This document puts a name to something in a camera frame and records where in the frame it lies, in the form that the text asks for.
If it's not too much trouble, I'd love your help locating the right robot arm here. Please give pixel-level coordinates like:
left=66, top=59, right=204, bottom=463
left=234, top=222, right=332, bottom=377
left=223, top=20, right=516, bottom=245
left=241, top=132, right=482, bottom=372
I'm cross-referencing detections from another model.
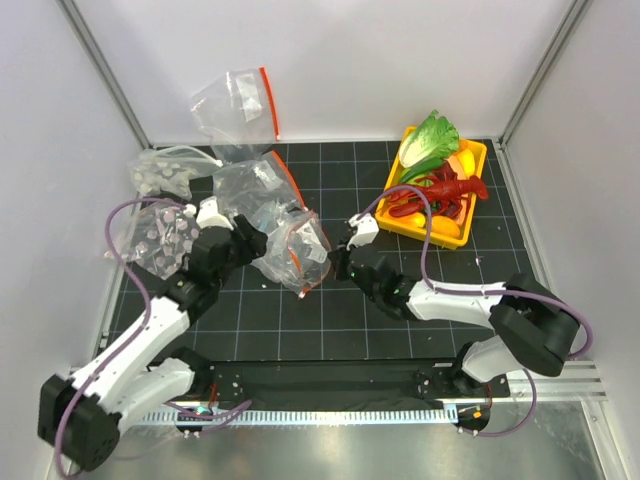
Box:
left=329, top=242, right=584, bottom=396

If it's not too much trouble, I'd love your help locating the toy green pepper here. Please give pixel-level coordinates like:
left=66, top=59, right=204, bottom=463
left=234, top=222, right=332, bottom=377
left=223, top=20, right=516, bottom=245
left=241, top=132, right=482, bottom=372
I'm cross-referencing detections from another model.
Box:
left=399, top=158, right=446, bottom=183

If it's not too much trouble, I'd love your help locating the toy orange fruit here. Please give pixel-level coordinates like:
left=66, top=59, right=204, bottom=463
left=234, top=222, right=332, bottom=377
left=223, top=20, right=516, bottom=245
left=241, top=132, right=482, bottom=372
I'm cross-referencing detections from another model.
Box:
left=431, top=216, right=460, bottom=238

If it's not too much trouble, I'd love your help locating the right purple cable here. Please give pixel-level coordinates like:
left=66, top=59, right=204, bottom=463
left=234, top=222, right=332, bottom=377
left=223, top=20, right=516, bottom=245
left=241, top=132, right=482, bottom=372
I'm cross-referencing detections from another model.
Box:
left=357, top=184, right=596, bottom=436

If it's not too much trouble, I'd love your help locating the upright clear bag orange zipper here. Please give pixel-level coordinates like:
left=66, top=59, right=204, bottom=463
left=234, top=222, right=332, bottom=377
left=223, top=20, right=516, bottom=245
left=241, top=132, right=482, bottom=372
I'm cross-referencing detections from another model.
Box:
left=190, top=66, right=280, bottom=147

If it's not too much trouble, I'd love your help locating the bag of white discs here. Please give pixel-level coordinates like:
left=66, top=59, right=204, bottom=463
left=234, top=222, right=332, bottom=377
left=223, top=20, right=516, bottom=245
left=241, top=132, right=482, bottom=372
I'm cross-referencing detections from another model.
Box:
left=127, top=145, right=225, bottom=200

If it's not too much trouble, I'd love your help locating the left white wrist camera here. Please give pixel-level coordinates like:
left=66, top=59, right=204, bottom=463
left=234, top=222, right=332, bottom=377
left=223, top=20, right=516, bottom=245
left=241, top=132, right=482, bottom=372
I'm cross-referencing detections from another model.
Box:
left=196, top=196, right=234, bottom=230

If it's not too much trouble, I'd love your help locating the left aluminium post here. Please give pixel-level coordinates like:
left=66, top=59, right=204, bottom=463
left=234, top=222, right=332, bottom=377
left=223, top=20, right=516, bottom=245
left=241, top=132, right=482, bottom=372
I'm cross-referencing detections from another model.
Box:
left=57, top=0, right=151, bottom=149

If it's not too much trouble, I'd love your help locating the toy pink sausage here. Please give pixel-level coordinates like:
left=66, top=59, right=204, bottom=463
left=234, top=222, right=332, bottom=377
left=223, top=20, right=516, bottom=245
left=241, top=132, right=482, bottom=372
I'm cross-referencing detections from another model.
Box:
left=447, top=155, right=467, bottom=180

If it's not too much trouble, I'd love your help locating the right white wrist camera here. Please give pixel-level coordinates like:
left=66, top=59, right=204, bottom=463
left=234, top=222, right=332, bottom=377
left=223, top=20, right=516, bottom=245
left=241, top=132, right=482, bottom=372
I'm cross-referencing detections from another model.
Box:
left=347, top=213, right=379, bottom=250

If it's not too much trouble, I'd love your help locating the aluminium front rail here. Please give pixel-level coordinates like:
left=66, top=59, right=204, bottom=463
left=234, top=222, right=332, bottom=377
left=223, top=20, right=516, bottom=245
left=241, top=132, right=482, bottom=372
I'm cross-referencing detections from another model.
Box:
left=102, top=358, right=606, bottom=430

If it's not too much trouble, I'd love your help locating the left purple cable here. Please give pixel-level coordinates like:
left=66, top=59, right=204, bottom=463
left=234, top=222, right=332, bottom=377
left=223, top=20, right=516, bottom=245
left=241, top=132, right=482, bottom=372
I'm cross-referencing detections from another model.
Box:
left=53, top=197, right=251, bottom=476

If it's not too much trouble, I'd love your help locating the toy red lobster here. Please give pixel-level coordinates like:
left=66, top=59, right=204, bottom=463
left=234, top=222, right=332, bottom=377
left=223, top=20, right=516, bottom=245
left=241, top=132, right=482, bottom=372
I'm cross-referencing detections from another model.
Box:
left=380, top=173, right=489, bottom=219

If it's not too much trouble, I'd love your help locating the black mounting plate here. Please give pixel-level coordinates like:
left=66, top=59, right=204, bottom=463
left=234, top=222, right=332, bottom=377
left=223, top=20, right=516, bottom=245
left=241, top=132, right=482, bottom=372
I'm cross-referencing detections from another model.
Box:
left=212, top=358, right=509, bottom=411

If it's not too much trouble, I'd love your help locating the clear bag orange zipper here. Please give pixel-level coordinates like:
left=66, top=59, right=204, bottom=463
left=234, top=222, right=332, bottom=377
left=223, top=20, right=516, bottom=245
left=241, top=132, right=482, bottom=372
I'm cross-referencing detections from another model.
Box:
left=213, top=152, right=308, bottom=224
left=190, top=66, right=280, bottom=147
left=250, top=201, right=331, bottom=298

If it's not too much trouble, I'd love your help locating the toy yellow lemon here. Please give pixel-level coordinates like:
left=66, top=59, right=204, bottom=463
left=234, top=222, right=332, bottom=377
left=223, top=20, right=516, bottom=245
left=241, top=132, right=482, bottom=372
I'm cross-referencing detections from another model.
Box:
left=456, top=148, right=476, bottom=177

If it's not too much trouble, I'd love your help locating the bag of pink discs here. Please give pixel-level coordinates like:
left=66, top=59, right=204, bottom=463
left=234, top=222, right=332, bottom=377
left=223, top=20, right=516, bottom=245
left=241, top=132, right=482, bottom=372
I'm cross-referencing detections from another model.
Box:
left=112, top=199, right=200, bottom=280

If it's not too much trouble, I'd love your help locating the aluminium post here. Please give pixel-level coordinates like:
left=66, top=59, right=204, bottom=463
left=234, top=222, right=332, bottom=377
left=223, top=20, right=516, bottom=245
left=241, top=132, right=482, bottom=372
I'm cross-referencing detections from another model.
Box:
left=57, top=0, right=151, bottom=149
left=498, top=0, right=592, bottom=150

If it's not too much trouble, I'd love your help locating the yellow plastic tray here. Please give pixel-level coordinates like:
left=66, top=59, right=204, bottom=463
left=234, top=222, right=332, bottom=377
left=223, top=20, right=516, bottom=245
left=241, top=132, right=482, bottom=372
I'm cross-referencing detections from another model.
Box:
left=375, top=111, right=489, bottom=250

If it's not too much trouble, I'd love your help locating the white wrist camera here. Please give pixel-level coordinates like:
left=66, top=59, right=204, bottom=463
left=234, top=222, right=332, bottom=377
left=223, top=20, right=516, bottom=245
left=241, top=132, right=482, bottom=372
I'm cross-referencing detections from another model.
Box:
left=347, top=213, right=379, bottom=250
left=196, top=196, right=234, bottom=230

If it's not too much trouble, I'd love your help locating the black grid mat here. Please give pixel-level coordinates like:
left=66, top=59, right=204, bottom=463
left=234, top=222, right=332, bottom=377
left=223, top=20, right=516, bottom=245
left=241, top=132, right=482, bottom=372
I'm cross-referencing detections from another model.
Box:
left=176, top=140, right=531, bottom=360

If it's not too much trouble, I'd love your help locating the right aluminium post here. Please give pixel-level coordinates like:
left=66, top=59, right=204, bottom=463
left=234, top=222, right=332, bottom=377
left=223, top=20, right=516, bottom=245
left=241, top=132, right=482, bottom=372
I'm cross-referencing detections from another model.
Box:
left=498, top=0, right=592, bottom=150

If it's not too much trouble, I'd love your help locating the purple cable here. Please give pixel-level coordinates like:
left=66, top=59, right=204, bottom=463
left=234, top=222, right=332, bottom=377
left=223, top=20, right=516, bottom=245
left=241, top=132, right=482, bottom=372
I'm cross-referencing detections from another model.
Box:
left=53, top=197, right=251, bottom=476
left=357, top=184, right=596, bottom=436

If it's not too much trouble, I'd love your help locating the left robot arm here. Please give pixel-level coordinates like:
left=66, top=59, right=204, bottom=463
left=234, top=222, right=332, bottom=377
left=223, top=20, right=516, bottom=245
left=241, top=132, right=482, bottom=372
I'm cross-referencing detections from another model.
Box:
left=37, top=215, right=268, bottom=472

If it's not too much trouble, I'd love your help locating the toy green lettuce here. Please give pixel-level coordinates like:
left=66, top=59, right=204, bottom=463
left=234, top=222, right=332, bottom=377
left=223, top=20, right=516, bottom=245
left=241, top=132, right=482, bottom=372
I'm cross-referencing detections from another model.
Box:
left=398, top=110, right=460, bottom=168

